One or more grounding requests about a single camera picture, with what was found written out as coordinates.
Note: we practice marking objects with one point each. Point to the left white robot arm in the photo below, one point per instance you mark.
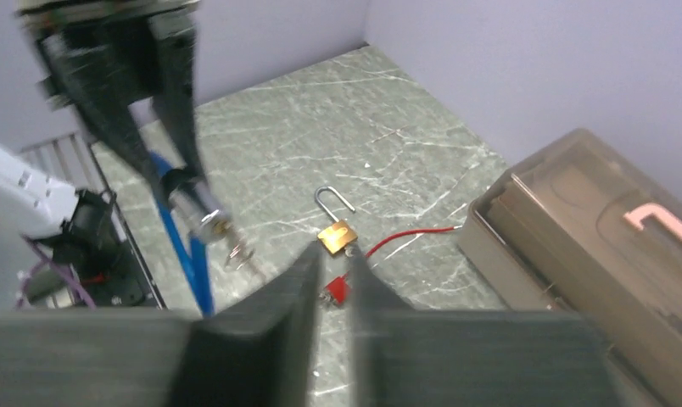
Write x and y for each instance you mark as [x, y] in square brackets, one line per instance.
[35, 202]

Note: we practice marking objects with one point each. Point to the brass padlock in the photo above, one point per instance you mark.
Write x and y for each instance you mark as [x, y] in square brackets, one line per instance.
[339, 235]

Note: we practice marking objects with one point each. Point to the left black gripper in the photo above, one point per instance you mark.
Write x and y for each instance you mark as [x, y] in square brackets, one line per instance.
[102, 56]

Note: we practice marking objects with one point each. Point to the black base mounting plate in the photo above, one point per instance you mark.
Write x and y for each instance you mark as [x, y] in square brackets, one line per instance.
[92, 262]

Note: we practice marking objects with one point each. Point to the aluminium rail frame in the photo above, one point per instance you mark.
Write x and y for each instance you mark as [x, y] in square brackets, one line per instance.
[68, 158]

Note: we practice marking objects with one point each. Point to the bunch of silver keys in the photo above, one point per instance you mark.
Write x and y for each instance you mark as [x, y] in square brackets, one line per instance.
[240, 255]

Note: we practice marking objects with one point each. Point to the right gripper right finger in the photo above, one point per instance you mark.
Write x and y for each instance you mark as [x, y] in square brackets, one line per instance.
[404, 356]

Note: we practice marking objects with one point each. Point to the blue cable lock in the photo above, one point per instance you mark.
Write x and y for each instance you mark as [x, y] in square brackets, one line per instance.
[193, 218]

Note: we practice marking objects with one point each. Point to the brown plastic toolbox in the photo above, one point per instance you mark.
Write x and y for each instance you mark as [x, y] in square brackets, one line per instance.
[577, 227]

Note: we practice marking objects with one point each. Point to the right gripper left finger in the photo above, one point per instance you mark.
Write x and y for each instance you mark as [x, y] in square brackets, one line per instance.
[257, 352]

